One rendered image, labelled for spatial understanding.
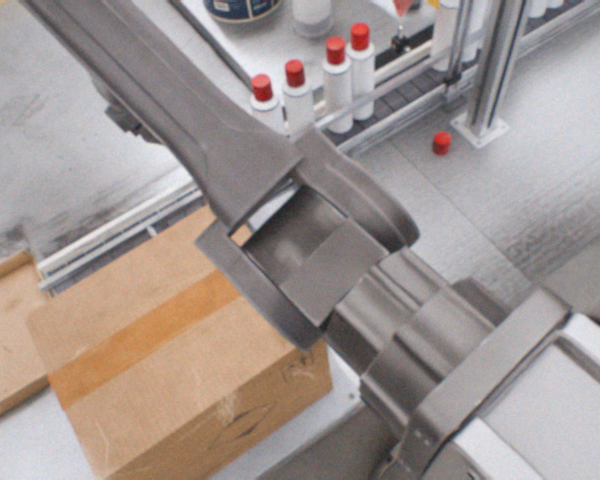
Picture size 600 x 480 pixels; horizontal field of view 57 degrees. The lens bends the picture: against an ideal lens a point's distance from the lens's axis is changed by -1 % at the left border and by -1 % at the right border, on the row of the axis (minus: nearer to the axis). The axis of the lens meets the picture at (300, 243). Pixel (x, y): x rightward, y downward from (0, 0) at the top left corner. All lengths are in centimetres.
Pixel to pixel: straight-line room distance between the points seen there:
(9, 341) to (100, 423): 48
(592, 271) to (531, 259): 103
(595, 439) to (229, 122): 24
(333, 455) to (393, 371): 149
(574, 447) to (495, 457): 3
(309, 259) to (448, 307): 8
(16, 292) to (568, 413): 105
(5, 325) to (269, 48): 79
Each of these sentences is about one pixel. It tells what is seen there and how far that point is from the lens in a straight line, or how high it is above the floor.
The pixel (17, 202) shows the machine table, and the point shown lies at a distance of 131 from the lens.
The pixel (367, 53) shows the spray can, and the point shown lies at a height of 104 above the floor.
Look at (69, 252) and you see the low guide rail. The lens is 107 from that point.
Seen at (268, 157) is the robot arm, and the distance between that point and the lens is 33.
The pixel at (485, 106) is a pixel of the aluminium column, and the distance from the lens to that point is 115.
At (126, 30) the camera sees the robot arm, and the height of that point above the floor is 153.
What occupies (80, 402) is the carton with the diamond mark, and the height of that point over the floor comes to 112.
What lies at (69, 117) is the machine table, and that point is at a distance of 141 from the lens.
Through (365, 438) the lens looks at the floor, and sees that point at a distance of 177.
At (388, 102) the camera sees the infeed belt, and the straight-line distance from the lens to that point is 118.
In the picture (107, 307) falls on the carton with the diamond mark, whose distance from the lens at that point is 74.
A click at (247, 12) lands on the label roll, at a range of 139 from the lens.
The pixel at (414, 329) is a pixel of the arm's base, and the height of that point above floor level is 149.
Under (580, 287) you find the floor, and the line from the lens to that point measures 205.
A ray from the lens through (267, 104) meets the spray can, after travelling 97.
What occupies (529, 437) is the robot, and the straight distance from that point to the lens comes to 25.
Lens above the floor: 174
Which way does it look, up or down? 60 degrees down
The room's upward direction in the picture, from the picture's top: 11 degrees counter-clockwise
